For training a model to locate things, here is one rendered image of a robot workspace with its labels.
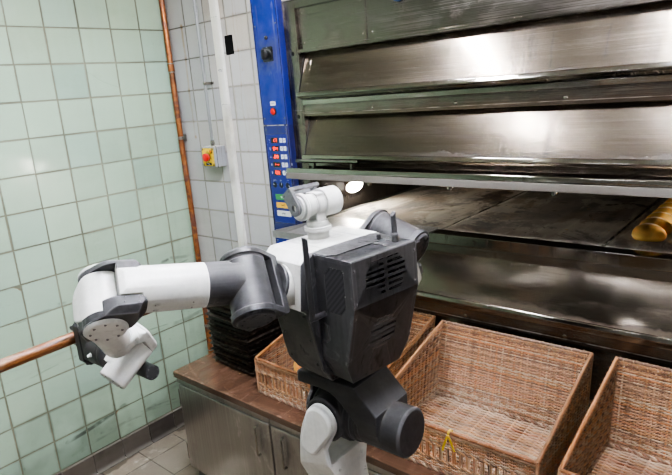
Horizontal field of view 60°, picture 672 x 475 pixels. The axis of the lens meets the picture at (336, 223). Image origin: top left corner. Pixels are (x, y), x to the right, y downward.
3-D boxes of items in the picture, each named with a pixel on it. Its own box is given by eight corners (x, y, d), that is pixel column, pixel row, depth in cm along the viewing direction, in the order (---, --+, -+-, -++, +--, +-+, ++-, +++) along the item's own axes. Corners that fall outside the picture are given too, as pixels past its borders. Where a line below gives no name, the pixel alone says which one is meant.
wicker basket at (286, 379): (334, 347, 266) (329, 290, 260) (441, 379, 229) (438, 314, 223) (255, 392, 231) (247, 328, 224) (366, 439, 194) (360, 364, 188)
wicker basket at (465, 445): (443, 383, 226) (440, 317, 220) (595, 428, 190) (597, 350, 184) (370, 447, 190) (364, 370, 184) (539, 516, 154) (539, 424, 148)
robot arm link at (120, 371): (79, 361, 128) (105, 374, 121) (111, 322, 133) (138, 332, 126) (113, 387, 135) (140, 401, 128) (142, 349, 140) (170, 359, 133)
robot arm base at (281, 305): (270, 335, 124) (301, 312, 118) (218, 335, 116) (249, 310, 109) (255, 273, 131) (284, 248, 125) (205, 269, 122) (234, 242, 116)
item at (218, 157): (214, 164, 292) (212, 145, 289) (227, 165, 285) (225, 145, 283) (202, 167, 286) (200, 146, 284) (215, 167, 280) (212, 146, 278)
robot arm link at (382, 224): (428, 251, 152) (421, 223, 142) (409, 277, 150) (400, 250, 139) (393, 233, 159) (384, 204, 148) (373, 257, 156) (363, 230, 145)
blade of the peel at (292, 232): (386, 253, 196) (385, 245, 195) (272, 237, 231) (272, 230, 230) (439, 227, 222) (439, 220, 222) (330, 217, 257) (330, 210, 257)
